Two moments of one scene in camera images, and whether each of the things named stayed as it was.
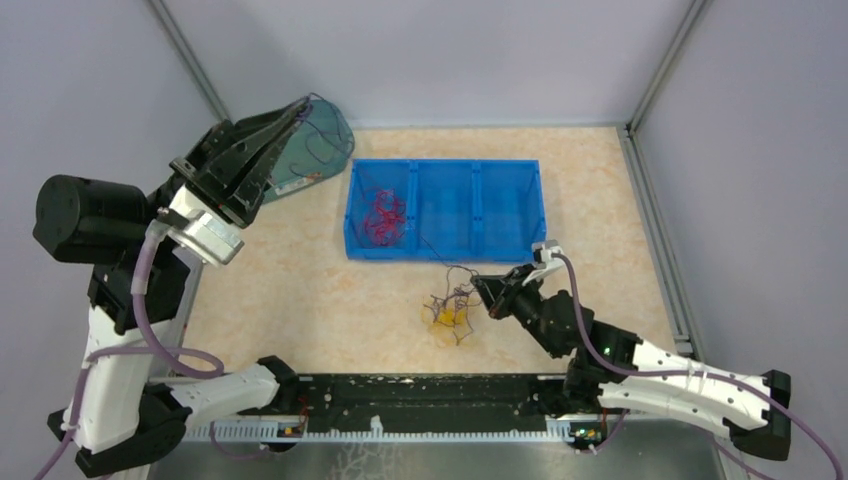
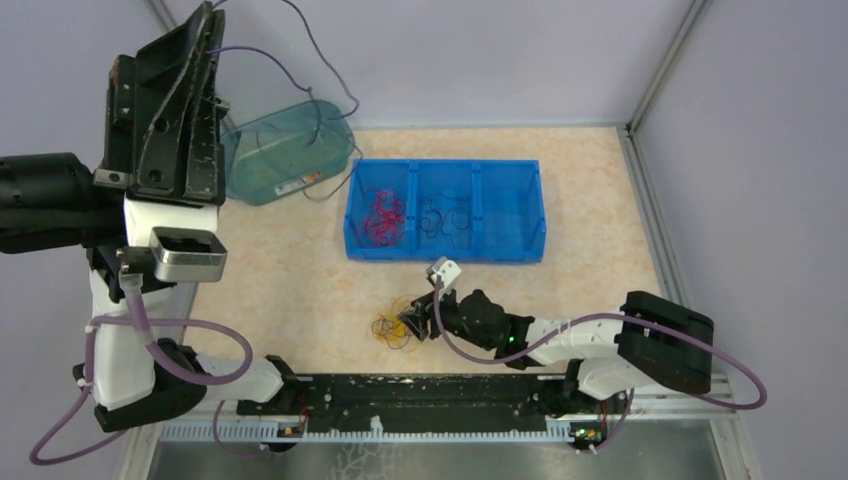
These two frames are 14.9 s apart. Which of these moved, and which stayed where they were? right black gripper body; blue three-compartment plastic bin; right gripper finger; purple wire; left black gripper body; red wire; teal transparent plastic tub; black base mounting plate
Moved: right gripper finger; left black gripper body; right black gripper body; purple wire
Stayed: black base mounting plate; red wire; teal transparent plastic tub; blue three-compartment plastic bin
